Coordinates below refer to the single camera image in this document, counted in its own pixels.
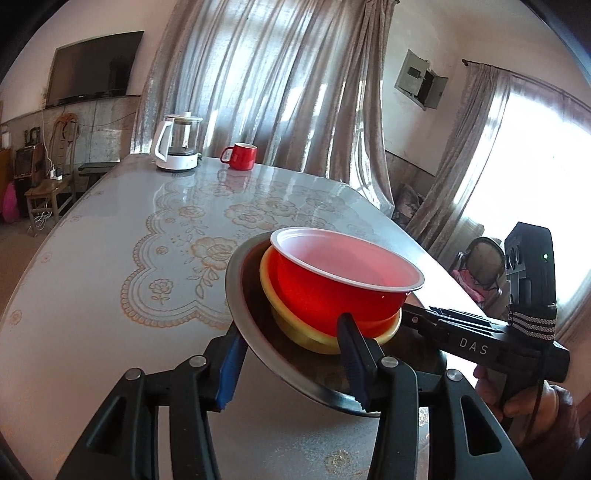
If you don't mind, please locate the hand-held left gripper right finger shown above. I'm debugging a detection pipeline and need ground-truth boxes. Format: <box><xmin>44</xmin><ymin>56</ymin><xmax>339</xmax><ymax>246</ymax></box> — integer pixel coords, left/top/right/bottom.
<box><xmin>336</xmin><ymin>312</ymin><xmax>532</xmax><ymax>480</ymax></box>

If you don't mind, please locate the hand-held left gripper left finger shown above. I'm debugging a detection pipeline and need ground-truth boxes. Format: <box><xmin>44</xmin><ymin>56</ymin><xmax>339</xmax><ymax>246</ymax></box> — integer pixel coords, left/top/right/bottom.
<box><xmin>55</xmin><ymin>323</ymin><xmax>250</xmax><ymax>480</ymax></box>

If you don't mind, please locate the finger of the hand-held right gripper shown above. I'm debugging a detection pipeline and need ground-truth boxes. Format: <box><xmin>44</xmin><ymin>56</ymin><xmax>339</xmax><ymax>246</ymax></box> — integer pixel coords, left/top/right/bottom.
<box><xmin>429</xmin><ymin>305</ymin><xmax>511</xmax><ymax>328</ymax></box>
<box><xmin>402</xmin><ymin>305</ymin><xmax>446</xmax><ymax>342</ymax></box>

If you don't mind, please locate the stainless steel bowl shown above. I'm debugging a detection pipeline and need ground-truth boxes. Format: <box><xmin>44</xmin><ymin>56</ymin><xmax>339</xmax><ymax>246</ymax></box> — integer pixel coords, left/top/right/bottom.
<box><xmin>225</xmin><ymin>231</ymin><xmax>446</xmax><ymax>418</ymax></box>

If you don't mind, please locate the yellow plastic bowl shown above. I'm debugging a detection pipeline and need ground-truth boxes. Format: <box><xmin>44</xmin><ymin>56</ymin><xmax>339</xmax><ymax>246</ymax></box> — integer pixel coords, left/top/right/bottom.
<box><xmin>259</xmin><ymin>247</ymin><xmax>402</xmax><ymax>355</ymax></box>

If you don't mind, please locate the red plastic bowl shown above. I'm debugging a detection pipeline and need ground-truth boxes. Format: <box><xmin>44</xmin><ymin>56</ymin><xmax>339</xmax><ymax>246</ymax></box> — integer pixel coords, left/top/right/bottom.
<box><xmin>270</xmin><ymin>226</ymin><xmax>426</xmax><ymax>337</ymax></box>

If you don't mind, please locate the person's right forearm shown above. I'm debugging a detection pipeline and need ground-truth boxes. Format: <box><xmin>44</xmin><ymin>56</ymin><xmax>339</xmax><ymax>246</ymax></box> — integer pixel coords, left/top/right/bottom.
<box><xmin>512</xmin><ymin>434</ymin><xmax>587</xmax><ymax>480</ymax></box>

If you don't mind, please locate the person's right hand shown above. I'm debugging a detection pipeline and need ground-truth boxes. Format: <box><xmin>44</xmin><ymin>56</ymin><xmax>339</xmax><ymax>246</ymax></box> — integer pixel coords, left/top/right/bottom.
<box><xmin>475</xmin><ymin>364</ymin><xmax>583</xmax><ymax>450</ymax></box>

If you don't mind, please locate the round brown chair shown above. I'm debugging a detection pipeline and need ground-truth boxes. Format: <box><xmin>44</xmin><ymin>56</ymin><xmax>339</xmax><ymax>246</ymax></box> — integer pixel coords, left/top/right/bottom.
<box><xmin>455</xmin><ymin>236</ymin><xmax>508</xmax><ymax>305</ymax></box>

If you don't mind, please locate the grey patterned cushion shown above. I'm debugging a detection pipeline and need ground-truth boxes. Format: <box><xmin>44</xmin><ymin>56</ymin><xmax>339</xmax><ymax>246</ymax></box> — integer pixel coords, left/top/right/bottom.
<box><xmin>392</xmin><ymin>182</ymin><xmax>426</xmax><ymax>228</ymax></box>

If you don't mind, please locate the narrow grey sheer curtain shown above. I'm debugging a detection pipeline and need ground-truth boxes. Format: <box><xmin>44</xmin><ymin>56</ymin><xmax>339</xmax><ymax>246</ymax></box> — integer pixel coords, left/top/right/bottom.
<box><xmin>406</xmin><ymin>62</ymin><xmax>591</xmax><ymax>342</ymax></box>

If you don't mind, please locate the red mug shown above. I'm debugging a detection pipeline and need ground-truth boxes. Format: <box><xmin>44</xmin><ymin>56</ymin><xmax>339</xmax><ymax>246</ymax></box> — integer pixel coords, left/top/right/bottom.
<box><xmin>220</xmin><ymin>142</ymin><xmax>258</xmax><ymax>171</ymax></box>

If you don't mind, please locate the white glass electric kettle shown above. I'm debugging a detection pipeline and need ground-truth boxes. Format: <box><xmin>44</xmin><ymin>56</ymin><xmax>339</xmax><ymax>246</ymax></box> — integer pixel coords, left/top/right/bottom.
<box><xmin>151</xmin><ymin>112</ymin><xmax>204</xmax><ymax>172</ymax></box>

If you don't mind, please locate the dark curtain rod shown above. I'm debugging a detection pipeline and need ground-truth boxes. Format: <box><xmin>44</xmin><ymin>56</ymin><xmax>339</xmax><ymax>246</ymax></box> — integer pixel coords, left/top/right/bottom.
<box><xmin>462</xmin><ymin>58</ymin><xmax>573</xmax><ymax>100</ymax></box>

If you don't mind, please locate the wooden chair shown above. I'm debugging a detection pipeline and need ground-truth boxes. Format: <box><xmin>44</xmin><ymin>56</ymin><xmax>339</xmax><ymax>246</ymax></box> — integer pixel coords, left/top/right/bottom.
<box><xmin>24</xmin><ymin>113</ymin><xmax>79</xmax><ymax>227</ymax></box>

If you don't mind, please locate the pink bag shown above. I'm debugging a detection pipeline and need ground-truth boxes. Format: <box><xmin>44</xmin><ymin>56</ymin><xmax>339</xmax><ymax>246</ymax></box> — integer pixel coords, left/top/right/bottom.
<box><xmin>2</xmin><ymin>182</ymin><xmax>19</xmax><ymax>222</ymax></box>

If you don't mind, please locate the wide grey sheer curtain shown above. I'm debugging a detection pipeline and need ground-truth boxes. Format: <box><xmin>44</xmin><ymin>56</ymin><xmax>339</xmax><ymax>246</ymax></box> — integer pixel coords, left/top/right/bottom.
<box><xmin>130</xmin><ymin>0</ymin><xmax>398</xmax><ymax>217</ymax></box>

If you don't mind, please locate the grey wall electrical box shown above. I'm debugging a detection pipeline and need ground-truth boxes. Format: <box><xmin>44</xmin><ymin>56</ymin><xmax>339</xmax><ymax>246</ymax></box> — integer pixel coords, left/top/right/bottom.
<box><xmin>394</xmin><ymin>48</ymin><xmax>450</xmax><ymax>112</ymax></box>

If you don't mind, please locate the wall-mounted flat television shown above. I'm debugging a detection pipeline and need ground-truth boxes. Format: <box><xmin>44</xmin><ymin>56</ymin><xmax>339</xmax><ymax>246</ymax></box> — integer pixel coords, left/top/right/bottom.
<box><xmin>45</xmin><ymin>31</ymin><xmax>145</xmax><ymax>108</ymax></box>

